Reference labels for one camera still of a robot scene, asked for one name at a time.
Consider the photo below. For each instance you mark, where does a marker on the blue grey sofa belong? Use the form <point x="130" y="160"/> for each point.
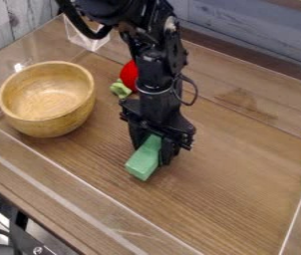
<point x="253" y="23"/>

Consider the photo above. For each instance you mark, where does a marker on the green rectangular block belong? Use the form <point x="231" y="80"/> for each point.
<point x="145" y="160"/>

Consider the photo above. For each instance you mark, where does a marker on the clear acrylic corner bracket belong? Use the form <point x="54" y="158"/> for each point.
<point x="80" y="39"/>

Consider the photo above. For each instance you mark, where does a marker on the red plush strawberry toy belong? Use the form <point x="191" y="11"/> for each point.
<point x="125" y="86"/>

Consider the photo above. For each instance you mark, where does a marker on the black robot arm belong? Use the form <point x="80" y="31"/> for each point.
<point x="149" y="28"/>

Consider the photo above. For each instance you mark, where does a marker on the brown wooden bowl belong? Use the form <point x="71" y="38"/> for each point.
<point x="49" y="98"/>

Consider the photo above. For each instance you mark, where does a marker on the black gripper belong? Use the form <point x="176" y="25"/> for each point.
<point x="154" y="115"/>

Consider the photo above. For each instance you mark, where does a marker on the black table leg frame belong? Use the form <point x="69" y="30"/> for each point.
<point x="23" y="243"/>

